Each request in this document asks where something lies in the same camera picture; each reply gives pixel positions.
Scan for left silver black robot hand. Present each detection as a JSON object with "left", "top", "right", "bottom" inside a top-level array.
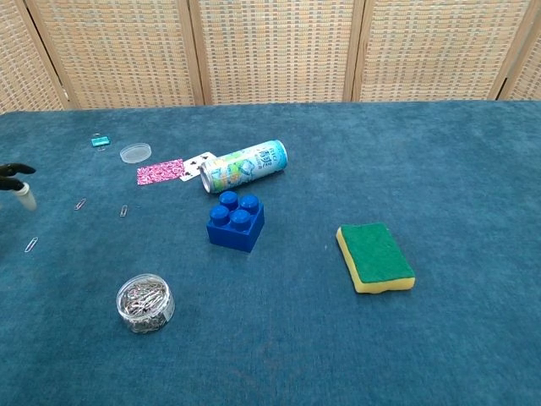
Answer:
[{"left": 0, "top": 162, "right": 38, "bottom": 211}]

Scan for clear plastic lid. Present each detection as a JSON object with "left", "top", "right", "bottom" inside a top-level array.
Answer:
[{"left": 119, "top": 142, "right": 152, "bottom": 164}]

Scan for clear container of paperclips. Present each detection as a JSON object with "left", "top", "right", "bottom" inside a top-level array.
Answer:
[{"left": 115, "top": 273, "right": 176, "bottom": 335}]

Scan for woven bamboo screen panel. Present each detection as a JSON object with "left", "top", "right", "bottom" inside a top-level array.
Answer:
[
  {"left": 500, "top": 0, "right": 541, "bottom": 102},
  {"left": 0, "top": 0, "right": 71, "bottom": 115},
  {"left": 25, "top": 0, "right": 206, "bottom": 111},
  {"left": 188, "top": 0, "right": 367, "bottom": 107},
  {"left": 352, "top": 0, "right": 533, "bottom": 102}
]

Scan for pink patterned card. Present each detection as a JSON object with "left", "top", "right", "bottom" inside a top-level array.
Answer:
[{"left": 136, "top": 158, "right": 185, "bottom": 186}]

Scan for white clubs playing card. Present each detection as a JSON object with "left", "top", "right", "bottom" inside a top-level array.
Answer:
[{"left": 178, "top": 151, "right": 217, "bottom": 183}]

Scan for blue toy building block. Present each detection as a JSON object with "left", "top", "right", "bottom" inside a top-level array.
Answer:
[{"left": 205, "top": 190, "right": 266, "bottom": 254}]

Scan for light blue drink can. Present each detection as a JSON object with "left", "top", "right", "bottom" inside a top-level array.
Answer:
[{"left": 199, "top": 139, "right": 290, "bottom": 195}]

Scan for green yellow sponge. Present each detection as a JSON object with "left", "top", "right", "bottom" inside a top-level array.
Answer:
[{"left": 336, "top": 222, "right": 417, "bottom": 295}]

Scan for blue felt table cover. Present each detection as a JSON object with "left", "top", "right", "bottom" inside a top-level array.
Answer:
[{"left": 0, "top": 100, "right": 541, "bottom": 406}]

